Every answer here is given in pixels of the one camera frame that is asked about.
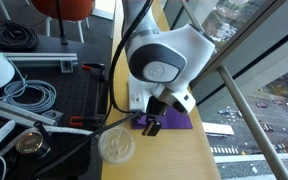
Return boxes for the short aluminium extrusion bar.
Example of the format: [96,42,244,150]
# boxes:
[2,52,79,74]

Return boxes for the purple cloth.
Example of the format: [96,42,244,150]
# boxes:
[131,106,194,130]

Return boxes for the long aluminium extrusion bar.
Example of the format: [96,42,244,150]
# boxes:
[0,94,65,127]

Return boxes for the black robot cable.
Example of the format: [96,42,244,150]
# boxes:
[33,0,155,176]

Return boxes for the grey metal handrail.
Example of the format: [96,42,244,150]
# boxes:
[178,0,288,180]

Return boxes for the black perforated breadboard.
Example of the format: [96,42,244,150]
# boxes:
[0,33,113,134]

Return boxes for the black clamp with orange handle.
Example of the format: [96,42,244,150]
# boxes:
[81,62,107,83]
[68,114,105,129]

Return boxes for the orange chair with white legs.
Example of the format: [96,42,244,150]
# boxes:
[30,0,95,44]

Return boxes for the white metal leg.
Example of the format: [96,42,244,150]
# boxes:
[0,0,12,22]

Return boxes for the clear drinking straw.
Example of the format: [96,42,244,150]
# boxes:
[115,125,125,151]

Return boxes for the grey coiled cable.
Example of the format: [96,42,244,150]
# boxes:
[0,61,58,114]

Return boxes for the clear plastic cup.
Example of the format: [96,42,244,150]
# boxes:
[97,128,136,165]

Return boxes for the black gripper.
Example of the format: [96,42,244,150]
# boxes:
[141,95,168,137]

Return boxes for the black jar with gold lid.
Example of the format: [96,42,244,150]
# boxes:
[14,130,52,161]

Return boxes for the black bag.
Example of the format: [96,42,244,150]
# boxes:
[3,133,97,180]

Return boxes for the black strap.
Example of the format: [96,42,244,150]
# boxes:
[33,121,62,153]

